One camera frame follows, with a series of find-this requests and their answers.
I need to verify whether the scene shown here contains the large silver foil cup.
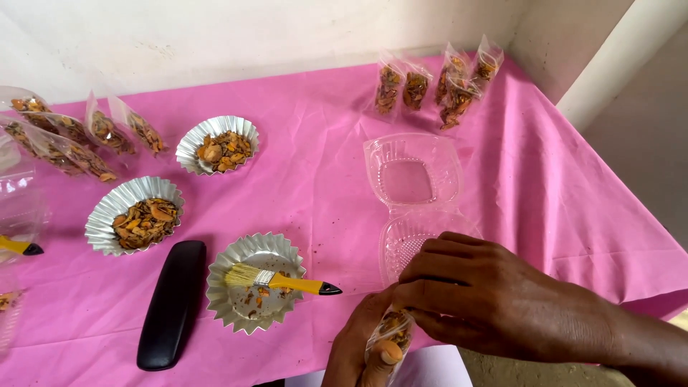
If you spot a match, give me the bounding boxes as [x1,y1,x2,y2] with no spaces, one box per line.
[84,176,186,257]

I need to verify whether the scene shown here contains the person's right hand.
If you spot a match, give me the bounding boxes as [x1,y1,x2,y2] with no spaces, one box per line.
[391,231,621,373]

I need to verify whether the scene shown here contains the pink tablecloth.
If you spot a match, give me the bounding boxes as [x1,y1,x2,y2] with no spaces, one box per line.
[0,53,688,387]

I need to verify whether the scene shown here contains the clear plastic clamshell container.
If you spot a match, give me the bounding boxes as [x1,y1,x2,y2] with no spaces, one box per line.
[363,132,483,287]
[0,134,50,265]

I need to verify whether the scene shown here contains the nearly empty silver foil cup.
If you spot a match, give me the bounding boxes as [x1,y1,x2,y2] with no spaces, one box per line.
[206,231,307,336]

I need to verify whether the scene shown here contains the scattered dried orange crumbs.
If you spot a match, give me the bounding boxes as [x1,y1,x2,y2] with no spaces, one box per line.
[243,271,293,320]

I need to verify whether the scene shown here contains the small silver foil cup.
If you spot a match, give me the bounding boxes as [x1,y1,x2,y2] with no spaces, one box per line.
[175,115,260,176]

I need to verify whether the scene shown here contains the black oblong case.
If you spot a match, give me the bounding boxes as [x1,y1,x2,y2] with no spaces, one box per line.
[136,240,207,372]

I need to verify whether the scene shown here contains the person's left hand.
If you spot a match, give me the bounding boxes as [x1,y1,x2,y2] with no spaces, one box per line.
[321,286,416,387]

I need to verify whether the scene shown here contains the dried brown orange pieces heap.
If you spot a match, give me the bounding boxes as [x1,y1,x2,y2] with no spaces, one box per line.
[111,198,179,250]

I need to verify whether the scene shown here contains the person's white garment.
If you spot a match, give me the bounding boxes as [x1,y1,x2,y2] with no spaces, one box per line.
[284,344,475,387]

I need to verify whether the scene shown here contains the clear packet of dried pieces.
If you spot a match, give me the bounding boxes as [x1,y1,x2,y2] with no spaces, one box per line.
[0,114,84,177]
[0,85,61,135]
[401,58,433,114]
[27,115,119,183]
[439,75,481,132]
[364,306,416,387]
[84,90,137,158]
[0,287,27,355]
[108,95,169,158]
[373,51,405,117]
[471,34,505,93]
[433,43,473,106]

